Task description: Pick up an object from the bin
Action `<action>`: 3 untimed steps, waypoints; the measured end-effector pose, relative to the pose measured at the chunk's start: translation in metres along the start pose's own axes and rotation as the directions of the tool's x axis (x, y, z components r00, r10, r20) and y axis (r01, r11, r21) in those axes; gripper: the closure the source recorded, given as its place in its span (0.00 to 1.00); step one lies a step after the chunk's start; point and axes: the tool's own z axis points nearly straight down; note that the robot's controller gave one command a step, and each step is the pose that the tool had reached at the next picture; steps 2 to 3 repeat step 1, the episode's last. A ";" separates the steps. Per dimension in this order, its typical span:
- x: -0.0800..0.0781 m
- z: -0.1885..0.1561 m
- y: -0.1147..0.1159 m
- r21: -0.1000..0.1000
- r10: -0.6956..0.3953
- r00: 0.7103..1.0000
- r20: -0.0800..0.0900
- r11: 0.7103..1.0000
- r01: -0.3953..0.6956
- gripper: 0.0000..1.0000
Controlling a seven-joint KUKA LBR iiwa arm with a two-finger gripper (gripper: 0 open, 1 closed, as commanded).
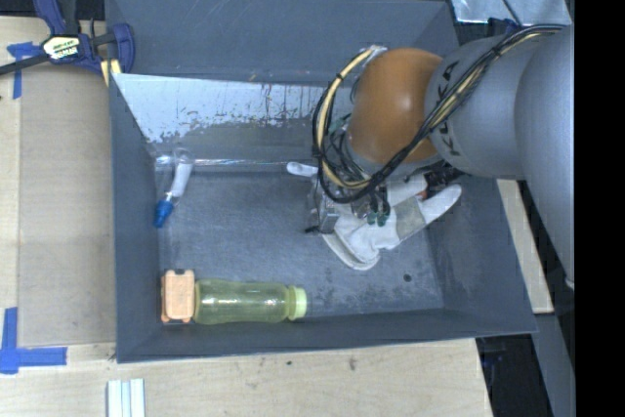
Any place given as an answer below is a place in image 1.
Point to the white and grey work glove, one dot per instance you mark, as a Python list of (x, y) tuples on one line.
[(363, 237)]

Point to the grey metal bin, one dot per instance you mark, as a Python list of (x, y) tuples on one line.
[(254, 234)]

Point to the yellow-green clear plastic bottle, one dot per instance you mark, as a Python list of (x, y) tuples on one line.
[(244, 303)]

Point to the clear tube with blue tip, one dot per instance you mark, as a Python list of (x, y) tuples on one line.
[(178, 183)]

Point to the orange sponge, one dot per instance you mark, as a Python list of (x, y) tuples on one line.
[(178, 297)]

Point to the pale wood flat board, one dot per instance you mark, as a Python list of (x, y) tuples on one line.
[(63, 210)]

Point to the black cylinder on white bracket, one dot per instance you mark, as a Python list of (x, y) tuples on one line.
[(442, 176)]

